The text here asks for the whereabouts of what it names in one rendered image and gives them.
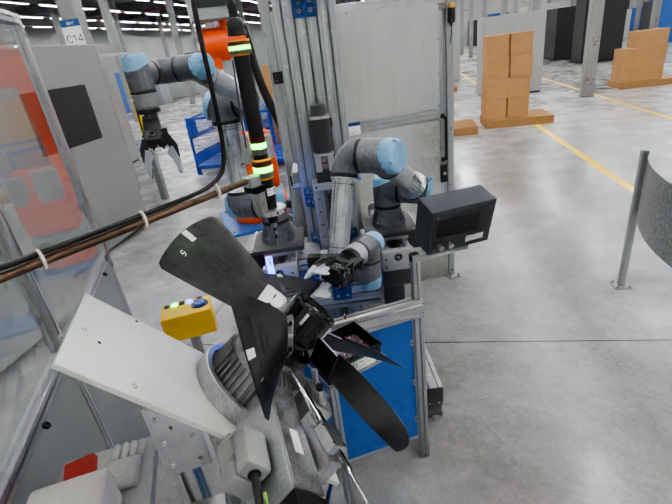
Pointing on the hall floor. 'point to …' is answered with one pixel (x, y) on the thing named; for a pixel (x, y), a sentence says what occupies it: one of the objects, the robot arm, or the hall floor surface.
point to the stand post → (192, 486)
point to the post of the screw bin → (343, 441)
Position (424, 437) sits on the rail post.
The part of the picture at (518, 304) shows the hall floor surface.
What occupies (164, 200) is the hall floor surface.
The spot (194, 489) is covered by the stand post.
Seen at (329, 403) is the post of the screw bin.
